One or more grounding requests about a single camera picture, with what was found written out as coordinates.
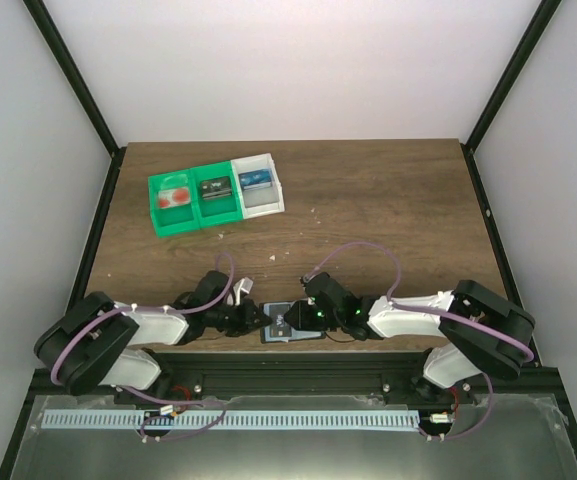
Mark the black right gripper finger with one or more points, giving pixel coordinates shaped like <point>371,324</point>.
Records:
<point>300,310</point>
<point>302,325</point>

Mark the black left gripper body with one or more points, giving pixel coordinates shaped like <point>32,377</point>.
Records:
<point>247,318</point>

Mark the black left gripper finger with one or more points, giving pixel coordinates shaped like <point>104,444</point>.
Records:
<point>253,325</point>
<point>253,312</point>

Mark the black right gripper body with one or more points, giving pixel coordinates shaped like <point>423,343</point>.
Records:
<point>303,315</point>

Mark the black leather card holder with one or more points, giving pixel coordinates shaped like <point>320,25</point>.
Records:
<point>299,336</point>

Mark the black vip credit card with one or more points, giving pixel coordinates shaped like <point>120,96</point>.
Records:
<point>278,331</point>

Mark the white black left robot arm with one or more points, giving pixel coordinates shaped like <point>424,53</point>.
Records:
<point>101,342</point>

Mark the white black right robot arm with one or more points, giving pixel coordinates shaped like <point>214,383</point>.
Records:
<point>486,334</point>

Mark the black card stack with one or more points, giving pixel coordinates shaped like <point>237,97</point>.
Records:
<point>215,188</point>

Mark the blue card stack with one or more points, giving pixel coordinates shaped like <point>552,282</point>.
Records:
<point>256,179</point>

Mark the red white card stack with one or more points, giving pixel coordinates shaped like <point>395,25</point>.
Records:
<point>173,197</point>

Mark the white storage bin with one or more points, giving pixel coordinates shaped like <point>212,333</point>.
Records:
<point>261,202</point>

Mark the green double storage bin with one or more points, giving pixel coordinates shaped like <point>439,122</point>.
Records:
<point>198,214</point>

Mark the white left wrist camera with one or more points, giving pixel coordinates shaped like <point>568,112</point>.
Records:
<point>239,291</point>

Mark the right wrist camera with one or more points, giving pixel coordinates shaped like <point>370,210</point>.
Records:
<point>308,286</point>

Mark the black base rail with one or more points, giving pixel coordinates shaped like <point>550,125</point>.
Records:
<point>228,375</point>

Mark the light blue slotted cable duct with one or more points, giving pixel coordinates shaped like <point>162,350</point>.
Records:
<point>249,420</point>

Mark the black frame post right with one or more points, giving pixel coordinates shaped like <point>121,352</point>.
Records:
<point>530,38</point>

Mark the black frame post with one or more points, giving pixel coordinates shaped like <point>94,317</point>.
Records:
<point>62,55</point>
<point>530,38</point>

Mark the black frame post left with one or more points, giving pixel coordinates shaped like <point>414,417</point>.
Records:
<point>62,55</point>

